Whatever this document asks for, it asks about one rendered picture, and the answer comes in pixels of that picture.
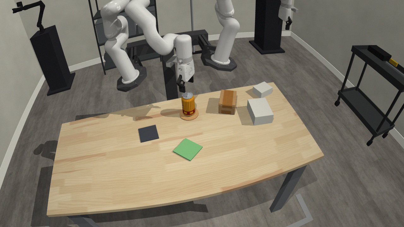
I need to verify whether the green flat block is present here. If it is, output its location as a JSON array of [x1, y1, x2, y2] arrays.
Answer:
[[173, 138, 203, 161]]

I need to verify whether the brown cardboard box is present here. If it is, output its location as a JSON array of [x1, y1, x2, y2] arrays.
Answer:
[[218, 90, 237, 115]]

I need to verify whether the yellow striped drink can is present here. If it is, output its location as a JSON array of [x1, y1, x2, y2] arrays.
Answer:
[[181, 92, 195, 116]]

